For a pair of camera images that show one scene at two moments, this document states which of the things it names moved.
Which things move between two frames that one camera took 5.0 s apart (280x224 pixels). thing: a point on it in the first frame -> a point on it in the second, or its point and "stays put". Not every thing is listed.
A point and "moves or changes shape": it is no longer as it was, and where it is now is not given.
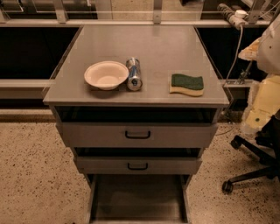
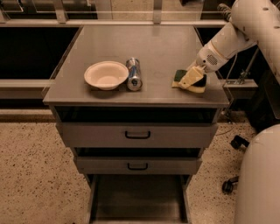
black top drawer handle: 137,136 stays put
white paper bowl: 106,75 stays put
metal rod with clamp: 243,73 stays put
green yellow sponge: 182,84 moves or changes shape
